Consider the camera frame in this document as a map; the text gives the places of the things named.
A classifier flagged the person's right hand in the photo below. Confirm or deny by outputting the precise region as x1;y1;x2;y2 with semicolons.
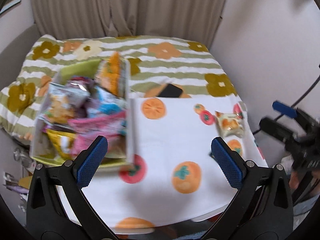
289;171;305;191

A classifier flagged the gold checkered snack bag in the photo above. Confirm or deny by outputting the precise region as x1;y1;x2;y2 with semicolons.
46;129;77;159

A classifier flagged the blue white chip bag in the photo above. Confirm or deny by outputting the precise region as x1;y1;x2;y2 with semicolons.
85;86;127;118

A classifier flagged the black smartphone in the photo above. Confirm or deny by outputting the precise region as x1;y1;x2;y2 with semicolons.
157;84;183;98

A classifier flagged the beige curtain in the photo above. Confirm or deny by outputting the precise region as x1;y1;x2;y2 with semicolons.
31;0;226;46

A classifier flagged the white persimmon print cloth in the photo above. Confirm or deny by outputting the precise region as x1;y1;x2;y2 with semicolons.
56;96;270;229

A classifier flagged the cream bread snack packet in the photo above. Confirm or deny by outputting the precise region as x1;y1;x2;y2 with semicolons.
215;111;245;138

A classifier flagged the grey sleeve forearm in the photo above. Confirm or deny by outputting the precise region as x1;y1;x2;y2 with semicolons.
293;194;319;227

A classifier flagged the green striped floral quilt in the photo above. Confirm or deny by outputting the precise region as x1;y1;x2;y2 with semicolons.
1;35;236;144

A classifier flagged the green white cardboard box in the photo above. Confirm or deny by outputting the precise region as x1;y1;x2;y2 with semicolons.
30;59;138;169

